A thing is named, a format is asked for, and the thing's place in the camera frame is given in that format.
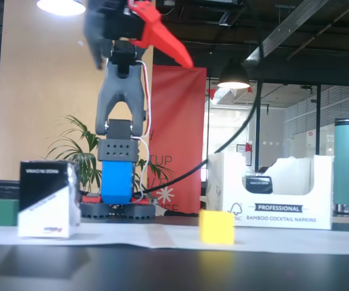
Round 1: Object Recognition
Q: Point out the yellow wooden cube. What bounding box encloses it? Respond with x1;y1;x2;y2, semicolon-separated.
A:
198;209;235;245

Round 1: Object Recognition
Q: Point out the white and red servo wire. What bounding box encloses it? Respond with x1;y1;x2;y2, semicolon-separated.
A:
131;60;151;201

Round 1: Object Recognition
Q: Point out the long white paper strip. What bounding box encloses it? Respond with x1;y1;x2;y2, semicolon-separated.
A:
0;219;349;255

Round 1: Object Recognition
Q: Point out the green potted palm plant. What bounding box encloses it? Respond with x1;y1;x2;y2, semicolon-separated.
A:
45;114;175;201

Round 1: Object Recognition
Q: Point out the round white ceiling lamp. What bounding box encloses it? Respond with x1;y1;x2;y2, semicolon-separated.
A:
36;0;87;16

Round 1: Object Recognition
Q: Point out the red standing banner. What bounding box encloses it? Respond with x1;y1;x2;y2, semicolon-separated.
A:
146;64;208;215

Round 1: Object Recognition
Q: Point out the white cardboard napkins box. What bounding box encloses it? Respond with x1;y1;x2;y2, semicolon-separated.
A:
206;151;335;230

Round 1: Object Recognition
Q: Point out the black camera cable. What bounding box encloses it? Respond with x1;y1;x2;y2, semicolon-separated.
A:
133;69;263;195

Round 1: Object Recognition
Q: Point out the grey robot arm blue base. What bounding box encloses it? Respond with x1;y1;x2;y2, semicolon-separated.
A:
80;39;157;219

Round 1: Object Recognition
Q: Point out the black pendant lamp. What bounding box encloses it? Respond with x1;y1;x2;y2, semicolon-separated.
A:
217;58;251;89

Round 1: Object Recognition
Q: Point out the black framed glass partition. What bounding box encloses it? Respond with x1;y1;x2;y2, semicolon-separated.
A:
254;79;349;173

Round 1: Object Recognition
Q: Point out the ceiling air conditioner unit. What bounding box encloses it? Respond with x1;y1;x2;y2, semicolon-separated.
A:
174;0;246;27

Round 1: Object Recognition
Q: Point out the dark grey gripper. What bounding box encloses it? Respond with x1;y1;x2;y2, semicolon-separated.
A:
84;0;194;70

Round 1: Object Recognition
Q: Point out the green wooden cube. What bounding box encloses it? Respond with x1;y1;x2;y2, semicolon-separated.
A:
0;199;20;227

